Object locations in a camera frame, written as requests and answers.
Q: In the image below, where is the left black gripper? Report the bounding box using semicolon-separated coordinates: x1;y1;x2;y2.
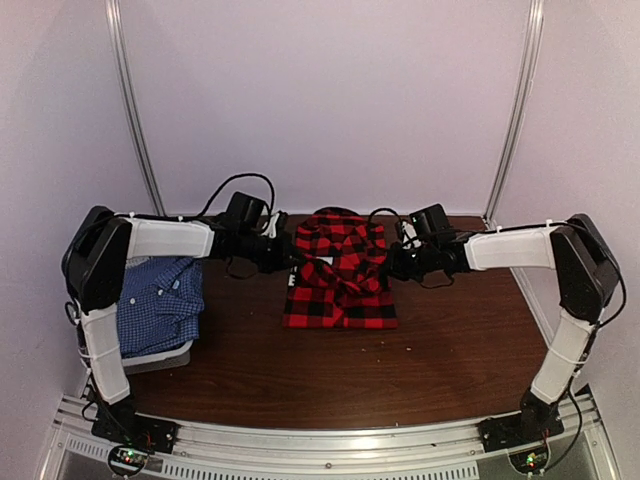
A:
238;229;307;274

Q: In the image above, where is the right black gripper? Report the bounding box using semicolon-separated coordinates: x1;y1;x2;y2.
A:
379;241;439;282

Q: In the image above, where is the red black plaid shirt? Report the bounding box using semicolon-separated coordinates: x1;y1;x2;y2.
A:
282;207;398;330

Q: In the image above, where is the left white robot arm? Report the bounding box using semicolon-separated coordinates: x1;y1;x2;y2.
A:
61;206;304;405

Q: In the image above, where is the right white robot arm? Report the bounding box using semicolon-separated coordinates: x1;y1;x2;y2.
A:
383;214;625;442

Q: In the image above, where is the blue checkered shirt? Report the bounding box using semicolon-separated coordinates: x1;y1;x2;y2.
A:
116;257;205;357

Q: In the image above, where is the white plastic laundry basket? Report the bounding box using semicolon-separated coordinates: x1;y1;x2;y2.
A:
74;299;194;376

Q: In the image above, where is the right circuit board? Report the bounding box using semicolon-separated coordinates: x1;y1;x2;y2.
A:
509;447;550;475

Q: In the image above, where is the circuit board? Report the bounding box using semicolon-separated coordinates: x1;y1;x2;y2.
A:
509;447;550;475
107;445;150;476

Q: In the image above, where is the left circuit board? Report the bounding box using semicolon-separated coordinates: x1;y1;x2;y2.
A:
107;445;150;476

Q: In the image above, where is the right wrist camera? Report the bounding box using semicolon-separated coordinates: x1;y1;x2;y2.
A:
409;203;450;241

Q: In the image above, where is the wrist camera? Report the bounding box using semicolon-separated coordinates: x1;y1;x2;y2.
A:
409;203;450;241
224;192;267;233

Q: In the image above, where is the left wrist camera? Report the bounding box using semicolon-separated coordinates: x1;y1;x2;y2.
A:
224;192;267;233

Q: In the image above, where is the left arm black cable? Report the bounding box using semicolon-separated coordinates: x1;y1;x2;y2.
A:
197;173;277;221

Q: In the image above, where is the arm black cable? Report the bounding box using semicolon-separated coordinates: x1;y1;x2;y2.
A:
367;207;456;290
197;173;277;221

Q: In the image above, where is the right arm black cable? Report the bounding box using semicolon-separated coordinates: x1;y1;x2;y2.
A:
367;207;456;290

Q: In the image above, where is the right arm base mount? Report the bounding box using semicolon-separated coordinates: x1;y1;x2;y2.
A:
477;390;564;452

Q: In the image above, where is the front aluminium frame rail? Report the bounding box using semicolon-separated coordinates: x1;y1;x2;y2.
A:
35;393;622;479

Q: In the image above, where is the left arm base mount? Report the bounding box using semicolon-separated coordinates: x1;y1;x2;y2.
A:
91;395;178;454

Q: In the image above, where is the right aluminium corner post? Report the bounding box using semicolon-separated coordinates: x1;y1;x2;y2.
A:
483;0;545;225

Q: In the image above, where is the aluminium corner post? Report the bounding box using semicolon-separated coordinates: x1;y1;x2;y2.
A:
105;0;166;215
483;0;545;225

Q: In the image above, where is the left aluminium corner post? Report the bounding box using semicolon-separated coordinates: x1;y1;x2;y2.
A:
105;0;166;215

